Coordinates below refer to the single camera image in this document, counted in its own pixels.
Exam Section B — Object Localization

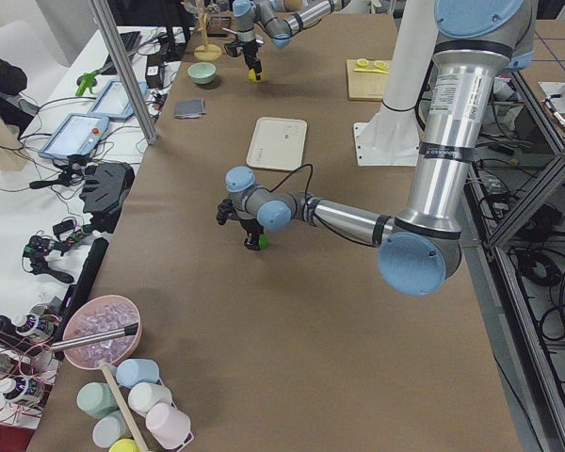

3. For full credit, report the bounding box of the white rabbit tray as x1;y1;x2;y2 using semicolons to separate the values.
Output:
246;117;308;170

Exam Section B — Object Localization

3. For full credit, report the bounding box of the white cup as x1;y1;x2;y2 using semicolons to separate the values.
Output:
128;382;172;417

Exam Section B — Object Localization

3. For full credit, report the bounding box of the pink cup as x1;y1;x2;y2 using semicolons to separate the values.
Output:
145;402;192;450

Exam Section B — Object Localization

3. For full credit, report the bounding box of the green lime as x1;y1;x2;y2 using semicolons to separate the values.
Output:
258;234;268;250

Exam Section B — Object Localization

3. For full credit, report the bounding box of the blue teach pendant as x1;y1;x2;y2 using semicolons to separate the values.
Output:
39;113;110;160
88;79;134;121

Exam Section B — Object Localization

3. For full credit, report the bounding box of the grey folded cloth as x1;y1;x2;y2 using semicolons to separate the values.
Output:
174;98;205;119

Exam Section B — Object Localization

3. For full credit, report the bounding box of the mint green bowl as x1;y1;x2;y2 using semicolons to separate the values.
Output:
187;62;217;86

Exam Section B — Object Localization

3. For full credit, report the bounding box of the green cup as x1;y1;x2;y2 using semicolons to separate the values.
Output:
76;382;119;419

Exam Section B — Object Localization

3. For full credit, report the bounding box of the aluminium frame post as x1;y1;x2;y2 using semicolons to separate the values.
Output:
88;0;157;145

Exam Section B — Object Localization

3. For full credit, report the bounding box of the lemon slice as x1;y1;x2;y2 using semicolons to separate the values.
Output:
373;60;388;70
356;58;369;68

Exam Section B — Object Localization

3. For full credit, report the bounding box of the blue cup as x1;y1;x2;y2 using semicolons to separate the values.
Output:
116;358;160;389

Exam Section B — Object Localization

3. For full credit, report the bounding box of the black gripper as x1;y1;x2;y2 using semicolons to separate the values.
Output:
239;218;264;250
242;41;263;80

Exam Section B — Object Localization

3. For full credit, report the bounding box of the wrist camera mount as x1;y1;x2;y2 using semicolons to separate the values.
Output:
224;40;242;57
216;198;239;226

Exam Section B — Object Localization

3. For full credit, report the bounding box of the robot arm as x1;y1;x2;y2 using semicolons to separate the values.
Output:
217;1;538;296
224;0;349;82

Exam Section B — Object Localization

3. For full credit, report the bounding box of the yellow lemon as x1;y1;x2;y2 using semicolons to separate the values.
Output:
248;69;265;83

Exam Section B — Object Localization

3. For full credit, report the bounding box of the pink bowl with ice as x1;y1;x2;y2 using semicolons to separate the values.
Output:
63;295;142;370

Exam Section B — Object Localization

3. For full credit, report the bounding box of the wooden mug tree stand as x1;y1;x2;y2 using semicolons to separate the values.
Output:
181;0;222;62

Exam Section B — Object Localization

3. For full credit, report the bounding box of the wooden cutting board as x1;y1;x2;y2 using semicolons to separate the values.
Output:
346;58;391;102

